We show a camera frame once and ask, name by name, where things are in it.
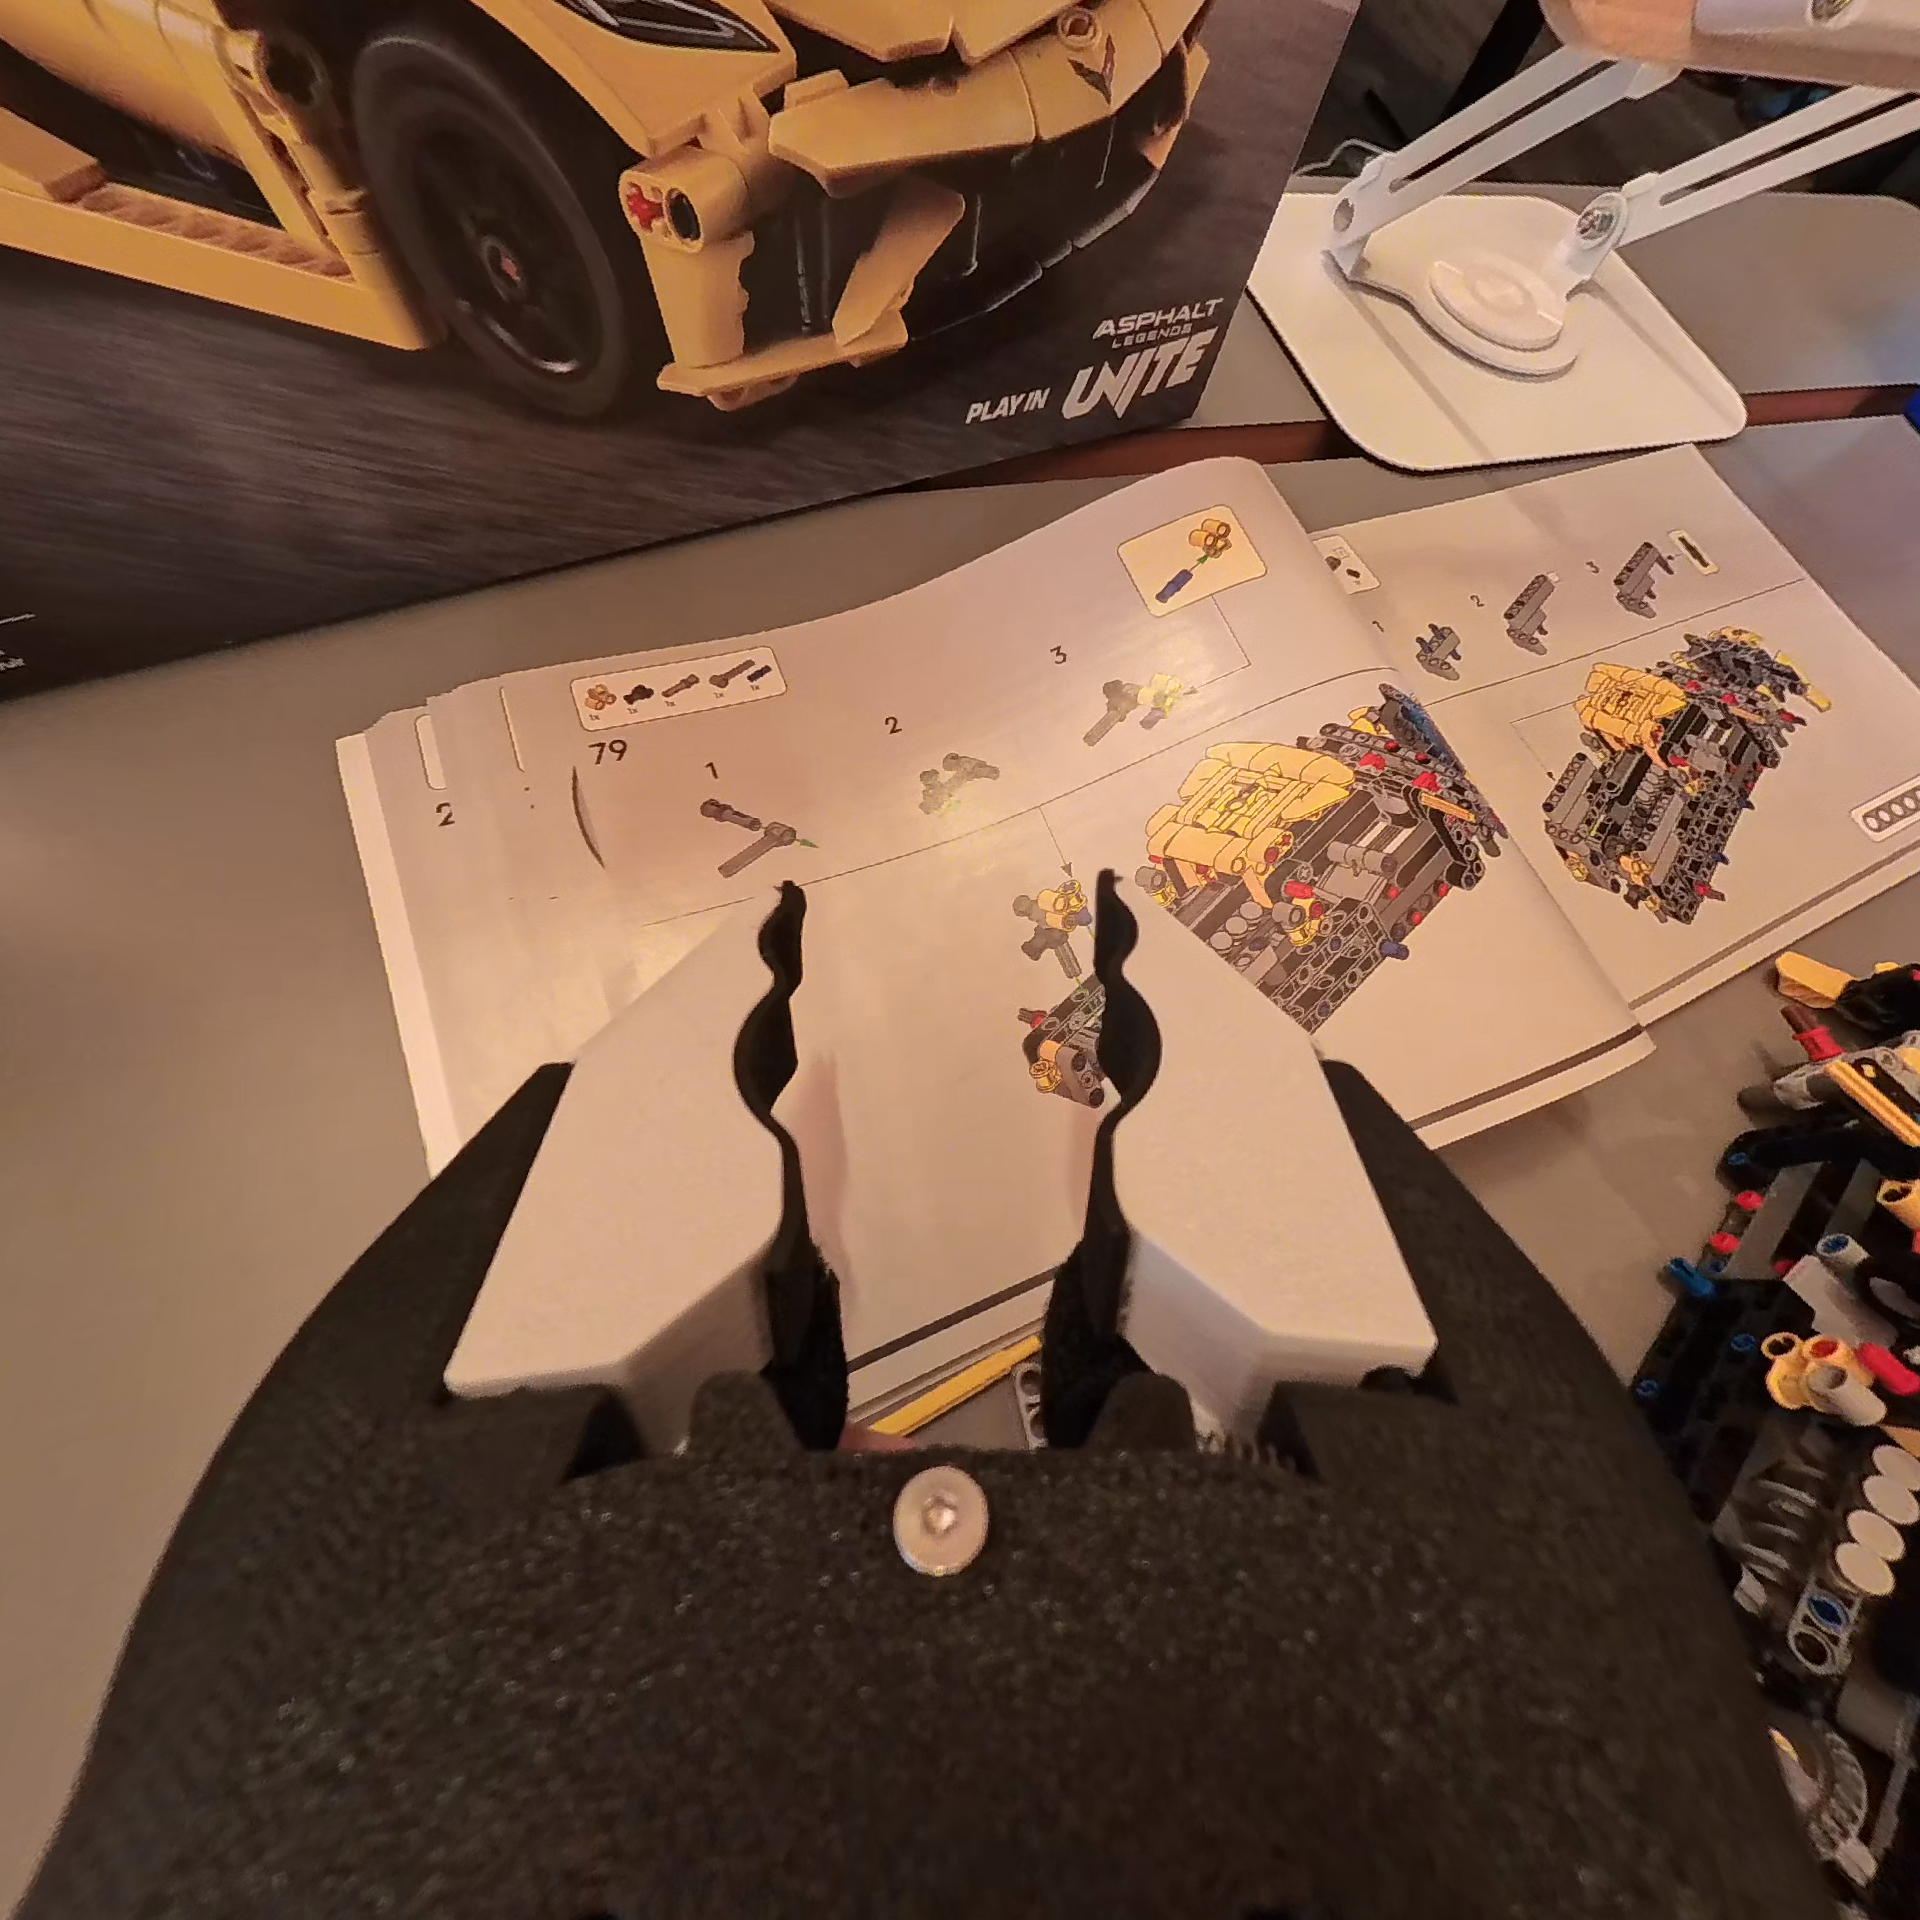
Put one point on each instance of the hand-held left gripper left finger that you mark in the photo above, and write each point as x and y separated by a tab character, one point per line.
631	1199

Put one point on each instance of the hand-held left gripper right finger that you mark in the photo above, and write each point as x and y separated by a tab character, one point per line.
1275	1215

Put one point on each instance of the partly built yellow toy car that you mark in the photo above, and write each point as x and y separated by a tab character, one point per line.
1801	1425

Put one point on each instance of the grey desk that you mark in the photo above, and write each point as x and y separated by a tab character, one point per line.
180	975

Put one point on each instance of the short grey toy beam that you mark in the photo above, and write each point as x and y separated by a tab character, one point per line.
1029	1395

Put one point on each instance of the pile of yellow toy panels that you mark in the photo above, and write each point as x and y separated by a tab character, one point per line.
955	1389

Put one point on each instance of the open instruction booklet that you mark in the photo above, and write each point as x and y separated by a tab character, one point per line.
903	643

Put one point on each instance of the toy car box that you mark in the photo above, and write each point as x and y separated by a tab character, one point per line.
374	420

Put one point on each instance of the wooden document stand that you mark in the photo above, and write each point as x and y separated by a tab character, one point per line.
1501	388

